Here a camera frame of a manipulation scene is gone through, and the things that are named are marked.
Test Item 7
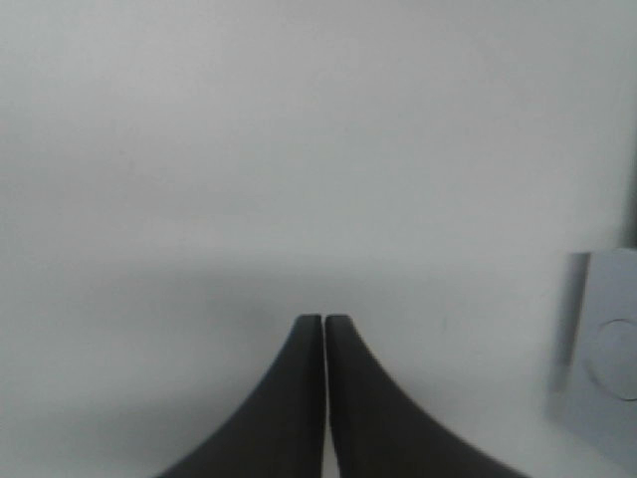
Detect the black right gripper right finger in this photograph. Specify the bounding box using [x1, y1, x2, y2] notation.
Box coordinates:
[324, 315, 522, 478]

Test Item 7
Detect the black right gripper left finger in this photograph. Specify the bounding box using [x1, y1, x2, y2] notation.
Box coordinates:
[161, 315, 323, 478]

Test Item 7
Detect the round white door button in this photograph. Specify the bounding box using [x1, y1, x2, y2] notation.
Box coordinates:
[586, 319, 636, 402]

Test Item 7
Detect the white microwave oven body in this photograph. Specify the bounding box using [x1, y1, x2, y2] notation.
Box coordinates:
[546, 248, 636, 454]

